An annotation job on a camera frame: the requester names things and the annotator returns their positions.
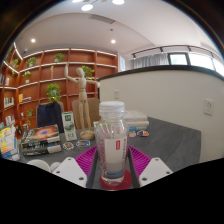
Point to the green and white carton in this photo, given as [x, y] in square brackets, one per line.
[69, 126]

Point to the round printed sticker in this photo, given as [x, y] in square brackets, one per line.
[82, 143]
[68, 145]

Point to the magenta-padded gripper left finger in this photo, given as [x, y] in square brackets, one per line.
[70, 170]

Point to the clear plastic water bottle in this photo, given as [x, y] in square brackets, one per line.
[111, 146]

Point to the small white wall socket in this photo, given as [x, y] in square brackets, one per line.
[116, 94]

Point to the window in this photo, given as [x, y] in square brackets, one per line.
[200, 61]

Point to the wooden artist mannequin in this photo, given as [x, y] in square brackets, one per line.
[82, 96]

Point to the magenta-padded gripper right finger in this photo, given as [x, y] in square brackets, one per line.
[155, 170]

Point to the orange blue sticker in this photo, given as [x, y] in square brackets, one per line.
[143, 133]

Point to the branched ceiling lamp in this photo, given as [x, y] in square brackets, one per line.
[87, 6]

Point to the large white wall socket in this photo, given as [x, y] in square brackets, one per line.
[209, 107]

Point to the grey curtain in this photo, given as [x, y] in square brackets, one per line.
[150, 61]

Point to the wooden shelf unit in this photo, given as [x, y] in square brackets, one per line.
[40, 73]

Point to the stack of white boxes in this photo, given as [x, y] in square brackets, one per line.
[136, 119]

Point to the dark chair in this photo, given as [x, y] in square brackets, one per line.
[49, 116]

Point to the stack of dark books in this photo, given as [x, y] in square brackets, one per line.
[41, 140]

